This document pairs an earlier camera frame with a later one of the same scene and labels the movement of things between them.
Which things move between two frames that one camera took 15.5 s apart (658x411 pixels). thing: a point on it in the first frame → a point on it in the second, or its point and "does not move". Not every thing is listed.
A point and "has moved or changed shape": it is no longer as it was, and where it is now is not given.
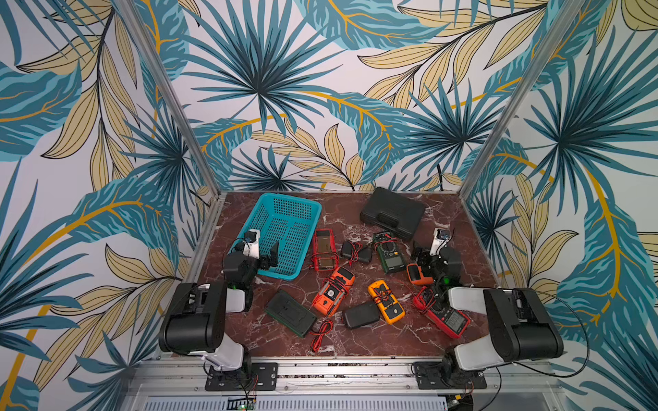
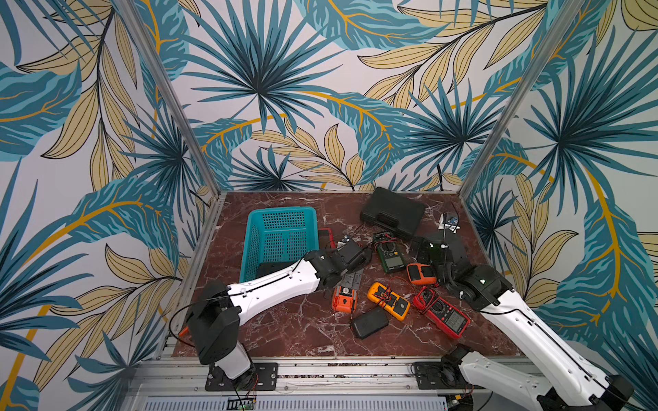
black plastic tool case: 394,211 does not move
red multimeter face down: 325,256 does not move
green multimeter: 391,259 does not move
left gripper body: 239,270 → 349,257
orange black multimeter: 333,290 → 344,299
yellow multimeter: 386,300 has moved or changed shape
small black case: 361,315 → 369,322
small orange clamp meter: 416,276 does not move
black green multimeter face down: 290,313 → 271,268
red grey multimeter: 454,322 does not move
